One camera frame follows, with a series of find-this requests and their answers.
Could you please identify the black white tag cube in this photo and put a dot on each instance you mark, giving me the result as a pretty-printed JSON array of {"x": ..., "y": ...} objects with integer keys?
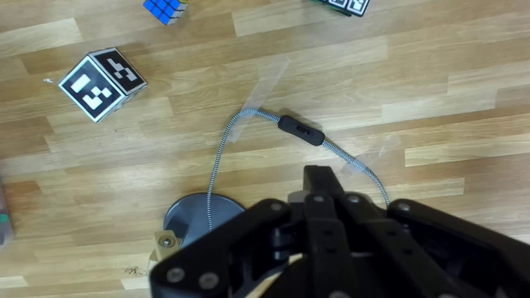
[{"x": 101, "y": 84}]

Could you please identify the clear adhesive tape strip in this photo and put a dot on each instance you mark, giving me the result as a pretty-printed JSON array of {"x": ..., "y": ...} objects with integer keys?
[
  {"x": 371, "y": 158},
  {"x": 266, "y": 84}
]

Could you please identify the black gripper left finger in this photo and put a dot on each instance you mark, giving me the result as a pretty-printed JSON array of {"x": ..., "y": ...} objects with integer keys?
[{"x": 241, "y": 242}]

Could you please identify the blue tagged Rubik's cube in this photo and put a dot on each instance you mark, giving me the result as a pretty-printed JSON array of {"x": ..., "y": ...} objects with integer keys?
[{"x": 347, "y": 6}]

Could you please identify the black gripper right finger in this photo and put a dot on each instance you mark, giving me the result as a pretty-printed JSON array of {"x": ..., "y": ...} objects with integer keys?
[{"x": 440, "y": 254}]

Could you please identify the wooden desk lamp grey base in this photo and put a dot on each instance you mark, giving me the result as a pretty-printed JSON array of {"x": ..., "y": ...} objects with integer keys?
[{"x": 192, "y": 216}]

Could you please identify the small colourful cube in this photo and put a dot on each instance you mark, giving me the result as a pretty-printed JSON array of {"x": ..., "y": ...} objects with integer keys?
[{"x": 163, "y": 11}]

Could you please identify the black inline lamp switch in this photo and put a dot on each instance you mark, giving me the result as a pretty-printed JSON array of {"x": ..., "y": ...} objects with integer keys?
[{"x": 299, "y": 130}]

